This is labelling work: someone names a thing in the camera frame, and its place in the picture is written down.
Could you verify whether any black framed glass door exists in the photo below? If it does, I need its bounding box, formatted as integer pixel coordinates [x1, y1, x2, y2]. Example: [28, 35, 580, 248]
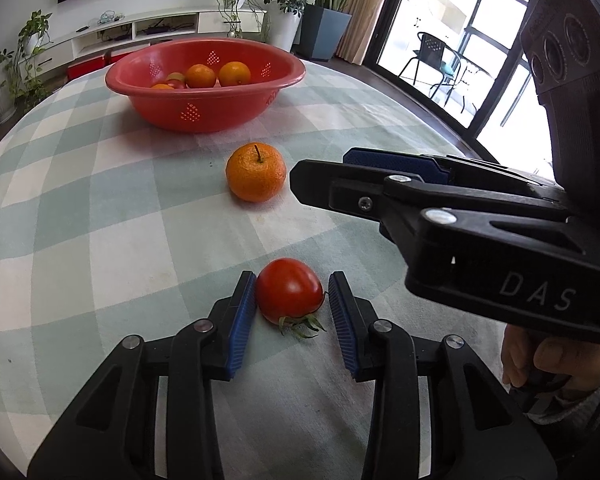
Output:
[375, 0, 556, 171]

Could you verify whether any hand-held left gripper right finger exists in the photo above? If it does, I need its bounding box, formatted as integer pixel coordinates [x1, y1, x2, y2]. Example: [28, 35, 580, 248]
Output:
[327, 270, 558, 480]

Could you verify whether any dark orange tangerine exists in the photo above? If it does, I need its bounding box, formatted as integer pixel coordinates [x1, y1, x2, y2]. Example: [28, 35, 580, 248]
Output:
[225, 142, 287, 204]

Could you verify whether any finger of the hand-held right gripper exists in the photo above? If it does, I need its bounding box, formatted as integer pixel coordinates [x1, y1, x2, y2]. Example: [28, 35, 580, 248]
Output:
[289, 159, 572, 257]
[342, 147, 563, 196]

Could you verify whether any black balcony chair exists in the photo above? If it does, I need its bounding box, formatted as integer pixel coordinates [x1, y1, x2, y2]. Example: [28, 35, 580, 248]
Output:
[397, 31, 463, 106]

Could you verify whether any beige curtain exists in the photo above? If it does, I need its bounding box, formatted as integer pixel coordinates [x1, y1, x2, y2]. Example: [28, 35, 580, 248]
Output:
[335, 0, 396, 66]

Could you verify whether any bushy plant in white planter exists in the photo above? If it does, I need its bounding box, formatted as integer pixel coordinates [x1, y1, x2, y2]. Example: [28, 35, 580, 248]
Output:
[257, 0, 308, 53]

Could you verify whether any person's right hand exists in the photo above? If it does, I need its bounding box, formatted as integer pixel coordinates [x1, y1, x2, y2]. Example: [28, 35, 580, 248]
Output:
[500, 326, 600, 397]

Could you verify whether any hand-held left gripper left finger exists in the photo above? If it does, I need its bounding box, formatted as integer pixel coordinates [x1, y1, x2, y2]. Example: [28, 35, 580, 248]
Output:
[27, 270, 258, 480]

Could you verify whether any tall plant in blue-grey planter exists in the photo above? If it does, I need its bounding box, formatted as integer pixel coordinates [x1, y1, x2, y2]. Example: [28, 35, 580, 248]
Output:
[287, 0, 362, 63]

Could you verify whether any person's right forearm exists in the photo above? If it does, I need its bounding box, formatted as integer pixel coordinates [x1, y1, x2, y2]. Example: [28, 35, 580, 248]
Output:
[522, 360, 600, 461]

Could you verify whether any white television cabinet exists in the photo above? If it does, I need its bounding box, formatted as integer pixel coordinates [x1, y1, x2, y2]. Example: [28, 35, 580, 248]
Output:
[22, 7, 268, 81]

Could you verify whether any red plastic colander bowl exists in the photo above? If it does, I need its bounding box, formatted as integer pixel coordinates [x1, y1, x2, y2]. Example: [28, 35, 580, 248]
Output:
[105, 37, 307, 134]

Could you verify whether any small plant in white vase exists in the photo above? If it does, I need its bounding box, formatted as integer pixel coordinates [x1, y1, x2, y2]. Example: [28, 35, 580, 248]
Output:
[17, 10, 54, 58]

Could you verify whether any red storage box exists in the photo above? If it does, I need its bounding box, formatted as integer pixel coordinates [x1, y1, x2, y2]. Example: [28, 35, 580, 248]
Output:
[67, 56, 107, 81]

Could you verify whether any large orange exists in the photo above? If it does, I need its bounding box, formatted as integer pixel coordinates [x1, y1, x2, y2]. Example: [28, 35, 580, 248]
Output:
[218, 61, 252, 87]

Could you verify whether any plant in white ribbed planter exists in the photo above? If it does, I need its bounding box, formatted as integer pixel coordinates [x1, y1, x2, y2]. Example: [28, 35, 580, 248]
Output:
[0, 50, 46, 126]

